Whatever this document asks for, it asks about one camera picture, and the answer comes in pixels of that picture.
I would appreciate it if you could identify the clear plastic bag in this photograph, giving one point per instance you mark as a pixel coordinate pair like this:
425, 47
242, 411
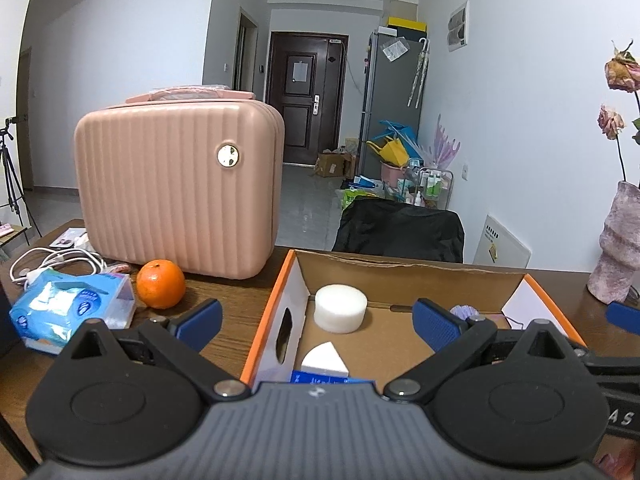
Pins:
395, 50

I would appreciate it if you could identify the mottled pink vase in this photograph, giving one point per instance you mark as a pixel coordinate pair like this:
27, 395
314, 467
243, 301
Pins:
617, 250

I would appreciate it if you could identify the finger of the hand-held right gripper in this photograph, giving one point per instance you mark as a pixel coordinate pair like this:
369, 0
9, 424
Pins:
624, 315
612, 362

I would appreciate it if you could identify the blue handkerchief tissue pack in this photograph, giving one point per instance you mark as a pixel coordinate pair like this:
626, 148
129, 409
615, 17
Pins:
332, 379

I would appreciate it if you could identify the light blue tissue pack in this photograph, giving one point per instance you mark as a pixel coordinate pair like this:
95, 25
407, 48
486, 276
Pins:
65, 307

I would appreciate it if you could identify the clear folded umbrella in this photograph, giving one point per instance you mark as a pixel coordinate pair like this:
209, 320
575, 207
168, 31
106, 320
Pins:
419, 72

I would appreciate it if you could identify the cardboard box with orange rim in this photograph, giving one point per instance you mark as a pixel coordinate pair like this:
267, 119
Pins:
400, 270

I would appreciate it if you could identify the white paper sheet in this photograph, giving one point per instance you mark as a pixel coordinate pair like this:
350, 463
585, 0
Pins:
299, 71

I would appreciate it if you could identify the blue plastic stool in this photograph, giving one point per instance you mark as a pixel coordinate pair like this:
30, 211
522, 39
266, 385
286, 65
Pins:
400, 130

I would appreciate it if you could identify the green plastic bag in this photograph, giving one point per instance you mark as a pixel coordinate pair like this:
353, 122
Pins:
352, 199

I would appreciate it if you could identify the white wedge sponge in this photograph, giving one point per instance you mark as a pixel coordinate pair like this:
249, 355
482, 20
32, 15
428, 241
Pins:
324, 360

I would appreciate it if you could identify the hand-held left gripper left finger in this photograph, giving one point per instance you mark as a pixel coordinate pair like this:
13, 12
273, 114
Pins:
200, 322

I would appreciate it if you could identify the pink bucket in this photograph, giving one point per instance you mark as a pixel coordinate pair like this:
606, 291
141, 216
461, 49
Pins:
392, 172

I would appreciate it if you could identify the black tripod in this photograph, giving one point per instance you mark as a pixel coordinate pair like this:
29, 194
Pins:
10, 170

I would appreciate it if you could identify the white round sponge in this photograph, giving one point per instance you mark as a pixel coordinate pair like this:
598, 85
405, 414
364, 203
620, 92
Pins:
340, 307

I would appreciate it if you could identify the white wall fuse panel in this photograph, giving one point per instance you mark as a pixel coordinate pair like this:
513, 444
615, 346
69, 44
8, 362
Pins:
458, 26

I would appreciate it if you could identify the purple fluffy ball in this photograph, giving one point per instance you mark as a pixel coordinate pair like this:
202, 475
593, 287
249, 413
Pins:
466, 310

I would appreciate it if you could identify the brown cardboard carton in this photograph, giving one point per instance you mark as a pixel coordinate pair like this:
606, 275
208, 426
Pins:
332, 164

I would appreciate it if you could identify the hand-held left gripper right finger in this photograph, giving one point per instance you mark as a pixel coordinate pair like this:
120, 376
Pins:
440, 327

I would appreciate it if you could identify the yellow box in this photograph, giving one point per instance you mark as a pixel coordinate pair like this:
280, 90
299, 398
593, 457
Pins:
407, 24

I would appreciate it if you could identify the pink ribbed suitcase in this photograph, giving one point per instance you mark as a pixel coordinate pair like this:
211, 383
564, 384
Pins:
175, 185

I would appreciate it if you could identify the pink cloth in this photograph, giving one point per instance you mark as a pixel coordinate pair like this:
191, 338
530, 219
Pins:
612, 465

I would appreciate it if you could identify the orange fruit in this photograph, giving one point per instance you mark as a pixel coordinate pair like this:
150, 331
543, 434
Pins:
161, 285

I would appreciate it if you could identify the small printed card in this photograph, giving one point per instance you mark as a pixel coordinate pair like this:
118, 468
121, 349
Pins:
70, 238

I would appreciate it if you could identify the side room door frame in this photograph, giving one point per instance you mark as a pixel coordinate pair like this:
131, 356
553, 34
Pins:
245, 50

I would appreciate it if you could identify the white wall socket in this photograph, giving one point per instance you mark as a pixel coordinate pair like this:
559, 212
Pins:
466, 171

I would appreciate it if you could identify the dark brown door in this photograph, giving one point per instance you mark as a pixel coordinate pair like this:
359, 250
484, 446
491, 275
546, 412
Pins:
305, 110

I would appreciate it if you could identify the grey refrigerator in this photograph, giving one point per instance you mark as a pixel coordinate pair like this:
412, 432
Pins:
390, 95

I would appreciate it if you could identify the white flat panel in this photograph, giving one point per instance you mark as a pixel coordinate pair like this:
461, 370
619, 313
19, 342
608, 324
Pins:
502, 245

